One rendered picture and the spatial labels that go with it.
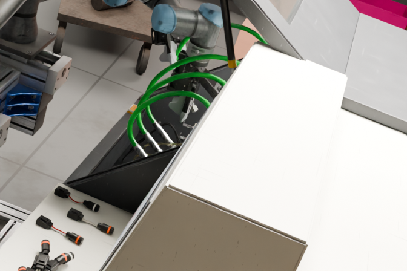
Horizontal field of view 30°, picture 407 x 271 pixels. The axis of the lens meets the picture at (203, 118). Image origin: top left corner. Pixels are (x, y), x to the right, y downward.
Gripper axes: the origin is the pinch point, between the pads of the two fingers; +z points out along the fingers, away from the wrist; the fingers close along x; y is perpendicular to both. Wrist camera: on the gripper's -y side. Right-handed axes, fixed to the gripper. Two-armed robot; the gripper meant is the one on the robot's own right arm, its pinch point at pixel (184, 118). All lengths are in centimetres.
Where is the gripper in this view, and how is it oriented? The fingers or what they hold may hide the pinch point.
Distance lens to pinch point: 223.6
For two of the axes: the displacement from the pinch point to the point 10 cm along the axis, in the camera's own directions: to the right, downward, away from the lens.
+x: -2.5, 3.9, -8.9
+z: -3.0, 8.4, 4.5
